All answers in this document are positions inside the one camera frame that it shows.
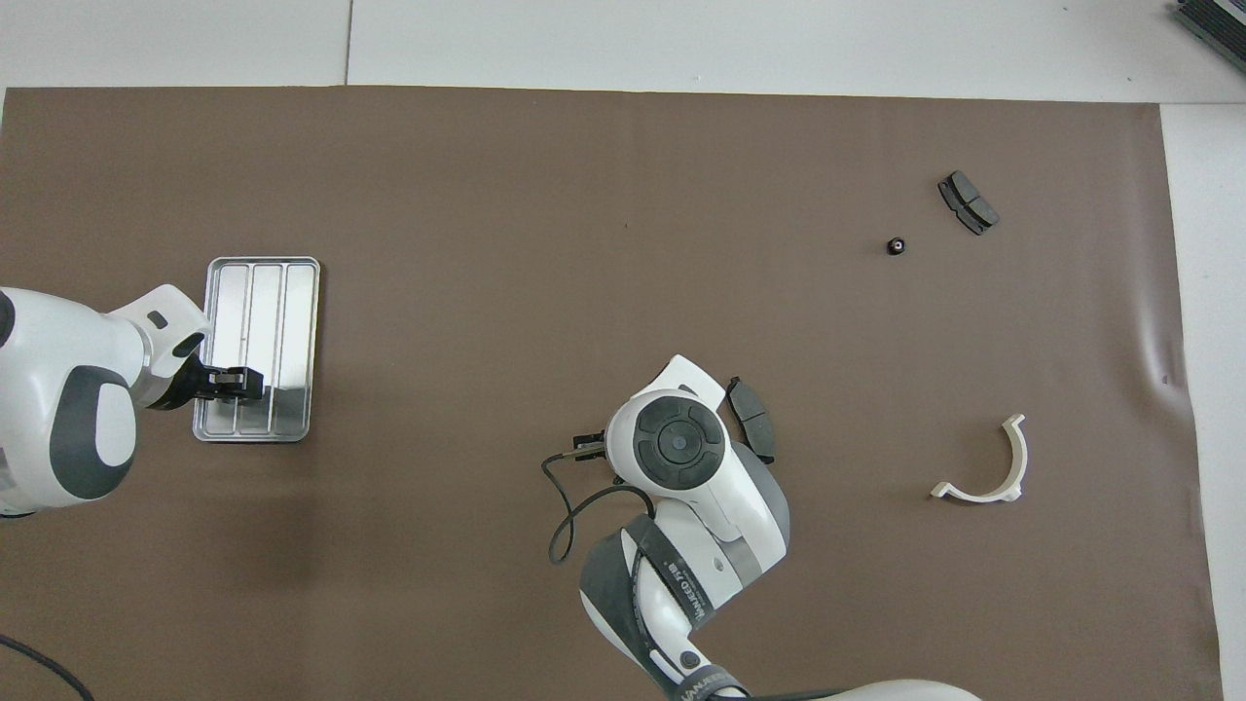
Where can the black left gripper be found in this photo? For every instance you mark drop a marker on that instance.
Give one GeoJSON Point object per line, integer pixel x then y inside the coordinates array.
{"type": "Point", "coordinates": [185, 385]}

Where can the small black bearing gear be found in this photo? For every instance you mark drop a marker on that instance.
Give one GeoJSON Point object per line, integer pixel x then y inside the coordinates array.
{"type": "Point", "coordinates": [896, 245]}

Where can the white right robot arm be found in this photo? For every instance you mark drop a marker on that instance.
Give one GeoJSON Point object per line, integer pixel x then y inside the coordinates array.
{"type": "Point", "coordinates": [720, 506]}

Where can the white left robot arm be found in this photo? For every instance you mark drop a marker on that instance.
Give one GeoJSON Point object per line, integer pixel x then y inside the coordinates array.
{"type": "Point", "coordinates": [39, 389]}

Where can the silver metal tray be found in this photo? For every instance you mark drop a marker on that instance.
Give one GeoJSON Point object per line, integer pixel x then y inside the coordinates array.
{"type": "Point", "coordinates": [282, 292]}

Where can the long dark grey brake pad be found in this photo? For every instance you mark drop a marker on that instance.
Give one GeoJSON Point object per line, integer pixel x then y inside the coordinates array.
{"type": "Point", "coordinates": [754, 414]}

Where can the brown paper mat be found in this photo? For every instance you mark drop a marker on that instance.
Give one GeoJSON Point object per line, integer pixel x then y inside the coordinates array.
{"type": "Point", "coordinates": [487, 195]}

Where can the short dark grey brake pad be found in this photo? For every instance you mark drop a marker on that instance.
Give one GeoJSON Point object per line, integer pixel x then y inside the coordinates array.
{"type": "Point", "coordinates": [969, 202]}

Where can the dark ribbed device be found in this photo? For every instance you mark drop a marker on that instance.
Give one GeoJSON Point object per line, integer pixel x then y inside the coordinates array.
{"type": "Point", "coordinates": [1217, 24]}

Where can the white curved plastic bracket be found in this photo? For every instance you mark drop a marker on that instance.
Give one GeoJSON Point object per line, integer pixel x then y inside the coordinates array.
{"type": "Point", "coordinates": [1019, 462]}

